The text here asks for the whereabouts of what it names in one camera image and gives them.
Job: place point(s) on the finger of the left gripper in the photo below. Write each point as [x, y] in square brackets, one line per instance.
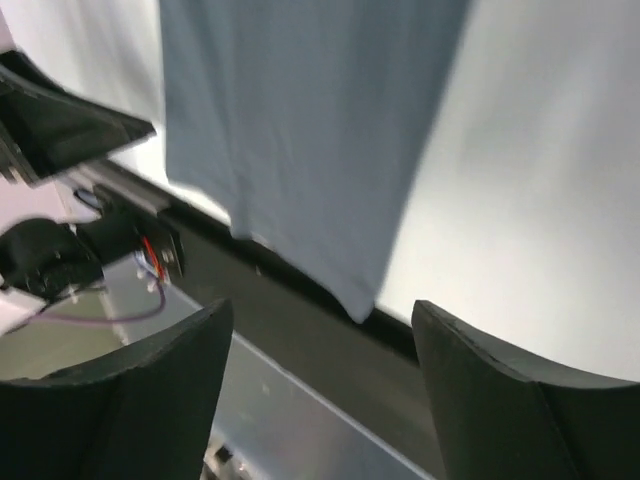
[46, 130]

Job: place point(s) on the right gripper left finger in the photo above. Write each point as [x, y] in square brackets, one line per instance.
[144, 411]

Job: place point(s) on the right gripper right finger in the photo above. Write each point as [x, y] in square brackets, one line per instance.
[502, 412]

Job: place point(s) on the blue-grey t shirt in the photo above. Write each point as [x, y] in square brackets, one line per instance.
[306, 120]

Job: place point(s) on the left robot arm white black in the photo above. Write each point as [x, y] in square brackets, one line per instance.
[56, 260]

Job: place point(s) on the aluminium front rail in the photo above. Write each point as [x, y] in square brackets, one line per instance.
[124, 182]

